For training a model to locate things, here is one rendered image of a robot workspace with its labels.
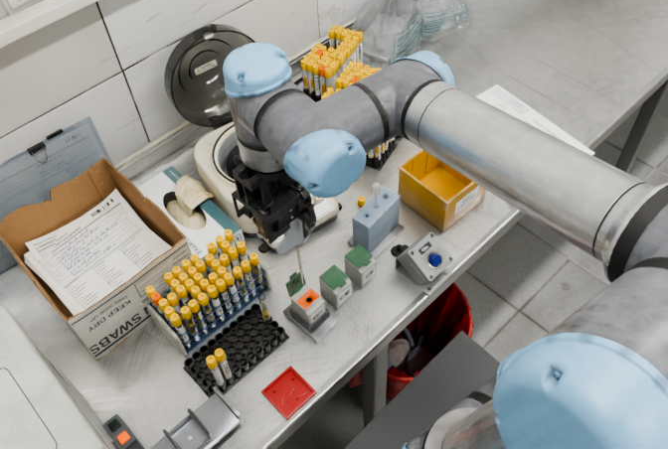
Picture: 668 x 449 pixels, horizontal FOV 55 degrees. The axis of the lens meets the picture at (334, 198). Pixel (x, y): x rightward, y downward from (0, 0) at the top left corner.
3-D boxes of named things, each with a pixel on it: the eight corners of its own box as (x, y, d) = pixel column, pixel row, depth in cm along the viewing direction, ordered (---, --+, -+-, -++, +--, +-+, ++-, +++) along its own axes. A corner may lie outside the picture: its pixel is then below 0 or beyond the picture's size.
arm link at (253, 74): (245, 94, 66) (205, 54, 71) (258, 166, 75) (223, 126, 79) (307, 64, 69) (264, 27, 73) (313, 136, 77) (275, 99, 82)
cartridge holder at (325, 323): (317, 344, 116) (316, 335, 113) (283, 314, 120) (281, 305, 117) (338, 324, 118) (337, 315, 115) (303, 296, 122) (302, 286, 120)
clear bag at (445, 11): (417, 49, 169) (420, 3, 158) (387, 15, 179) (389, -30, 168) (482, 27, 174) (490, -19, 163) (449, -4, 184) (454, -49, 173)
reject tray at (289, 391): (287, 420, 107) (286, 419, 107) (261, 392, 110) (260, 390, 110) (316, 393, 110) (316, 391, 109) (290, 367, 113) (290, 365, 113)
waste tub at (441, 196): (442, 234, 130) (446, 204, 122) (396, 198, 137) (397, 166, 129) (485, 200, 135) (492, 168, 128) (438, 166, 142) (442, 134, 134)
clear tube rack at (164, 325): (186, 359, 115) (176, 340, 110) (155, 323, 120) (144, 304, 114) (272, 289, 124) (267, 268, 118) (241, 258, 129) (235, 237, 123)
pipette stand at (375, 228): (374, 261, 127) (375, 231, 119) (347, 243, 130) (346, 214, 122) (404, 229, 131) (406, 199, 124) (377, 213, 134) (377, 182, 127)
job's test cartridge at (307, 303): (311, 331, 116) (308, 313, 111) (293, 315, 118) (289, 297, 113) (326, 316, 118) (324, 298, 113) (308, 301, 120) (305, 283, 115)
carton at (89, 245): (95, 365, 115) (65, 324, 103) (22, 270, 129) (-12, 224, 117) (206, 281, 125) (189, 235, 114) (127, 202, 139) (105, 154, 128)
